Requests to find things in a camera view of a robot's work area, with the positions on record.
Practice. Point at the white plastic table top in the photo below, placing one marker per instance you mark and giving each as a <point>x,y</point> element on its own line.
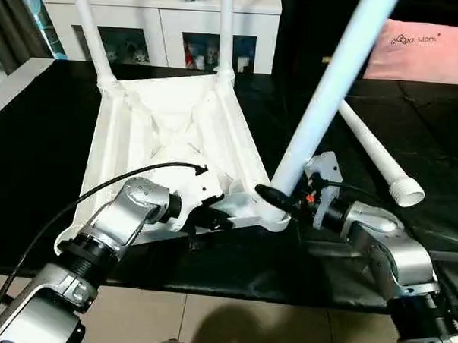
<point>170,116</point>

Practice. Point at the white plastic table leg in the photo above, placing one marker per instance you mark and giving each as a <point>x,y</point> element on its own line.
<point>226,35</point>
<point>382,155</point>
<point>331,85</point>
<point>94,36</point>

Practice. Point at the black furniture with yellow label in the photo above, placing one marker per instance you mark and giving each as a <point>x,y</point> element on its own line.
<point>311,27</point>

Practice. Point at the black work mat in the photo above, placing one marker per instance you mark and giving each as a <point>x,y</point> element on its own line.
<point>32,148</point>

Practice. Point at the pink pillow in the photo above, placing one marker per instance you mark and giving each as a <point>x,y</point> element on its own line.
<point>428,55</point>

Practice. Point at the white cabinet with glass doors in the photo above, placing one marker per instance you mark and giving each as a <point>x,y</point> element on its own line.
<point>159,20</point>

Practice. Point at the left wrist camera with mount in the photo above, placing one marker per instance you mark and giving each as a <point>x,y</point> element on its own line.
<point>198,187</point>

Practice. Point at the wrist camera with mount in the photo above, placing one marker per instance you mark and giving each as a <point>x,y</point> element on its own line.
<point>198,187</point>
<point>324,172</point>

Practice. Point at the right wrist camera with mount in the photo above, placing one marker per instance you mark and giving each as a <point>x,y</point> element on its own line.
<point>324,172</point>

